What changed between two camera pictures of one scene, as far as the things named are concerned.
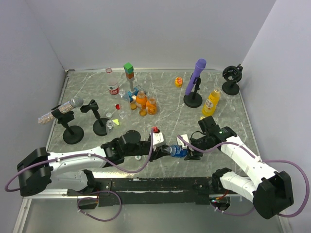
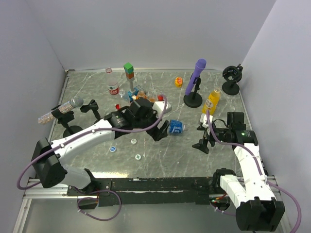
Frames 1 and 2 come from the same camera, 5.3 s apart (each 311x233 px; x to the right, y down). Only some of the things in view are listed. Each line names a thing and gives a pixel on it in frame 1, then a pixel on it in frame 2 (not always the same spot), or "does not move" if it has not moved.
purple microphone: [199, 65] does not move
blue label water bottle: [177, 151] to [176, 127]
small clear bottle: [122, 92] does not move
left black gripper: [160, 152] to [158, 134]
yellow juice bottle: [211, 103] does not move
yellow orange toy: [178, 82] does not move
